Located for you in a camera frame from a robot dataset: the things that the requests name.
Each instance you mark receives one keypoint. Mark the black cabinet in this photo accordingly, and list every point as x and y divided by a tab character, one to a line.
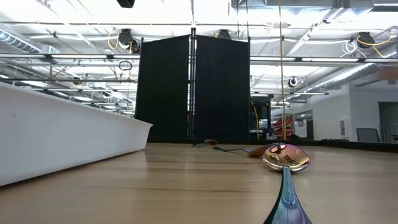
264	118

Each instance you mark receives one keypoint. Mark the grey wall box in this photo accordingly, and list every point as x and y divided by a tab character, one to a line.
342	127

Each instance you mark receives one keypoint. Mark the white plastic cutlery tray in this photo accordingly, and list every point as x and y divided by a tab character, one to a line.
62	137

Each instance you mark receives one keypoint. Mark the silver ceiling air duct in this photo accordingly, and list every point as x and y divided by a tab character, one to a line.
18	42
342	76

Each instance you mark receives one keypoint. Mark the black room divider screen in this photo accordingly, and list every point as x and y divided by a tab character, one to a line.
217	93

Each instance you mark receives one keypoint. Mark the rack with red bins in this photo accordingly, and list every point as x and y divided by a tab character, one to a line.
281	124

